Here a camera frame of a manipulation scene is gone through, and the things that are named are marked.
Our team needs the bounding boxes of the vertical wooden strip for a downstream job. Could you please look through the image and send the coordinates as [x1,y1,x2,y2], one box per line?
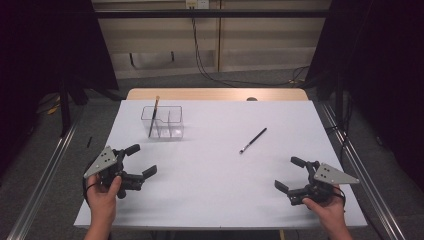
[217,0,223,73]

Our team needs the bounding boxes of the black curtain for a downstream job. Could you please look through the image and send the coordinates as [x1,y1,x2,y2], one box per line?
[0,0,120,174]
[304,0,424,188]

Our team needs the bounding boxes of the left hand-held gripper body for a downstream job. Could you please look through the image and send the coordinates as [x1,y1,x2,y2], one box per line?
[83,145,146,200]

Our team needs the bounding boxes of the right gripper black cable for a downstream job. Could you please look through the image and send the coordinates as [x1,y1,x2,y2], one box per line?
[333,185,348,208]

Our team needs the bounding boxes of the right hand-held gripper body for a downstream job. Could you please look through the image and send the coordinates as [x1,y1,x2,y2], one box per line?
[287,160,361,206]

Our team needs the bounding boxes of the white table cover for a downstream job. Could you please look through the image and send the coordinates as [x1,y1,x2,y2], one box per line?
[73,99,368,231]

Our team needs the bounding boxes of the makeup brush with orange ferrule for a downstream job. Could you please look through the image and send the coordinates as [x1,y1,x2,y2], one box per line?
[147,95,161,139]

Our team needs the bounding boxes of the makeup brush with silver ferrule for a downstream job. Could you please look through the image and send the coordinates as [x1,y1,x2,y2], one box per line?
[238,127,268,155]

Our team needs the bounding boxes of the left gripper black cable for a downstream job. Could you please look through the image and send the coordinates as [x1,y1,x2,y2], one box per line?
[81,178,101,208]

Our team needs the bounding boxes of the black stand post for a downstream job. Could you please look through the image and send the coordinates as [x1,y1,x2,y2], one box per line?
[58,76,73,138]

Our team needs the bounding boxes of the metal floor rail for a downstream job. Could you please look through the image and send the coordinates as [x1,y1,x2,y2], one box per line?
[6,109,84,240]
[319,101,408,240]

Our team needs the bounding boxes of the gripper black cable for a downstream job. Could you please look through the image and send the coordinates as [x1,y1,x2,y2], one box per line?
[333,185,348,208]
[81,178,101,208]

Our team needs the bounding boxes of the clear acrylic organizer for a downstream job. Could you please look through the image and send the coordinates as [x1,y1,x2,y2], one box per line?
[140,105,185,140]

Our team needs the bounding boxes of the person's right hand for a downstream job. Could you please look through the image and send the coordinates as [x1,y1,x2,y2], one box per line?
[301,186,348,234]

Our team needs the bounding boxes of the black power cable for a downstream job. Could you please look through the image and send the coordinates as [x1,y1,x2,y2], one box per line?
[190,7,311,88]

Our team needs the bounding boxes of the person's left hand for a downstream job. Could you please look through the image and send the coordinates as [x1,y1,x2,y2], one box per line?
[85,173,123,221]

